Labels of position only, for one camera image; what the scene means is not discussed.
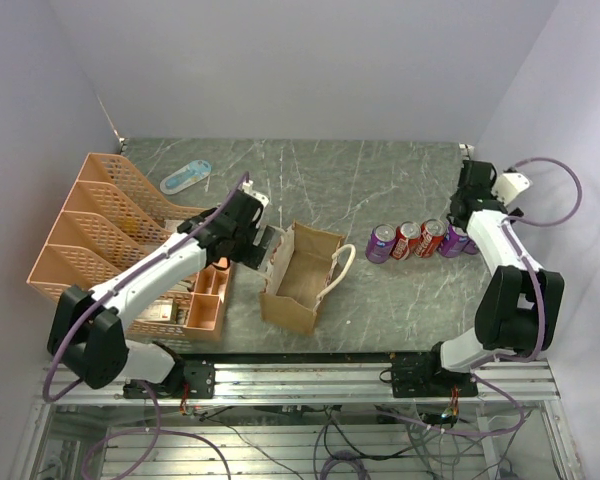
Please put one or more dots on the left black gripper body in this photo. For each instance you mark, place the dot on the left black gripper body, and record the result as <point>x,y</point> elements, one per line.
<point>244,240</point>

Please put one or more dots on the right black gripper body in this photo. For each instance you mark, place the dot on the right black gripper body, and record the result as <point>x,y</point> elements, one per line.
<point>457,197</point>

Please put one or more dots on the printed canvas burlap bag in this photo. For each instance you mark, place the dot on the printed canvas burlap bag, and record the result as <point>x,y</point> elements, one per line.
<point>305,266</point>

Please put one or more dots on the purple soda can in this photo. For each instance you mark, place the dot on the purple soda can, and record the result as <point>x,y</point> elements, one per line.
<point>453,242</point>
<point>471,248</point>
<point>381,242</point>

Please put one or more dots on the red cola can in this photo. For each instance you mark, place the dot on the red cola can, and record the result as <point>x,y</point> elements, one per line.
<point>432,233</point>
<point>407,238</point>

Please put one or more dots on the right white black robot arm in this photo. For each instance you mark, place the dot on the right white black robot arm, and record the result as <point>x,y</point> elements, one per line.
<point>517,316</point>

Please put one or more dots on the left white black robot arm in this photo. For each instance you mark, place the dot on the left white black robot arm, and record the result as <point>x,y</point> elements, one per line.
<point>88,333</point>

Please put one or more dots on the blue white oval package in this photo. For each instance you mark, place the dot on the blue white oval package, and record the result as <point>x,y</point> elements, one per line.
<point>188,175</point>

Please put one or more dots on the red white printed box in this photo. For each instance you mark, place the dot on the red white printed box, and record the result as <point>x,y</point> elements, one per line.
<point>162,310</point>

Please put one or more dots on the orange plastic desk organizer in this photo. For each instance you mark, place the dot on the orange plastic desk organizer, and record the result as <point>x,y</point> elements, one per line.
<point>112,218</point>

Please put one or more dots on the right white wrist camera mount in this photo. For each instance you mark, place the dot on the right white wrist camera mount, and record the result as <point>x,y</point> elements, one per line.
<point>509,185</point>

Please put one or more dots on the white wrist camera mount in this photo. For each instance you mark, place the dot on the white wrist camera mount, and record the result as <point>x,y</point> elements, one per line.
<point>509,185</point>
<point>248,188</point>

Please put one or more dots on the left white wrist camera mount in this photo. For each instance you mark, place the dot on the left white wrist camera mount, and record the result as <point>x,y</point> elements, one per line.
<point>248,188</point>

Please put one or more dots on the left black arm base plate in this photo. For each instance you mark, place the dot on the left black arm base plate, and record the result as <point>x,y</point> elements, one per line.
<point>191,378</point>

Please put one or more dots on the aluminium mounting rail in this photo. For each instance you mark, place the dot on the aluminium mounting rail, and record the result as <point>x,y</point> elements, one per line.
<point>339,383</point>

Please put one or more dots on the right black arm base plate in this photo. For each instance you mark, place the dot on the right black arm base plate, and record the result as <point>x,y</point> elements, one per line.
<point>419,374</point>

